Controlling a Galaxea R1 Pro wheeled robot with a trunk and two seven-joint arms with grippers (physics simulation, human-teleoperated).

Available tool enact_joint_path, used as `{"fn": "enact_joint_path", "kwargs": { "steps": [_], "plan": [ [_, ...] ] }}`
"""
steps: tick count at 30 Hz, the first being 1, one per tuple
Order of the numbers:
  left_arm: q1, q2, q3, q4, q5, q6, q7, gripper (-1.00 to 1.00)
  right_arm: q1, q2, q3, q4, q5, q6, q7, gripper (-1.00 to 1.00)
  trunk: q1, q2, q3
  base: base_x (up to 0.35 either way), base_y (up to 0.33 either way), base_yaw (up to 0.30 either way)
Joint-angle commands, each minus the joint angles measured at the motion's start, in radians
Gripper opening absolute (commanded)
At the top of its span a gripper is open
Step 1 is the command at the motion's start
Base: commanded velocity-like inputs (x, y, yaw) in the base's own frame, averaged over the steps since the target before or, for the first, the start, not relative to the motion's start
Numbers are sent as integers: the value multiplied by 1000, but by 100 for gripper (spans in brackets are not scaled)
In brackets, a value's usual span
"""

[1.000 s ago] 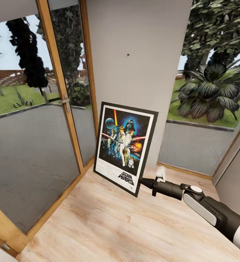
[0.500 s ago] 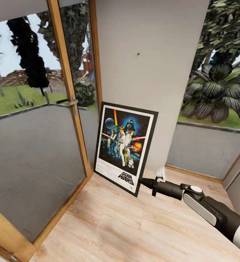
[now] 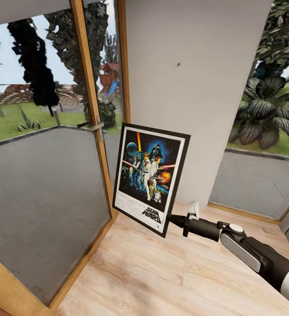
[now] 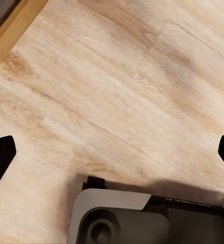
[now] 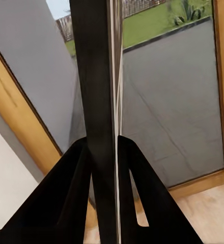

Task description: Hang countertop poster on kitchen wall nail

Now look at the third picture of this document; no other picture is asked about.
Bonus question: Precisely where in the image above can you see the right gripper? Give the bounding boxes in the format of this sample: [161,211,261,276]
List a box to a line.
[166,214,209,237]

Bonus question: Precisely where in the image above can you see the poster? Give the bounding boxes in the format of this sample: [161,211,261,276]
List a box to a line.
[112,122,191,238]

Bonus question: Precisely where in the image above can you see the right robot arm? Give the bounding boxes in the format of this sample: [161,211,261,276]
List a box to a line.
[166,201,289,301]

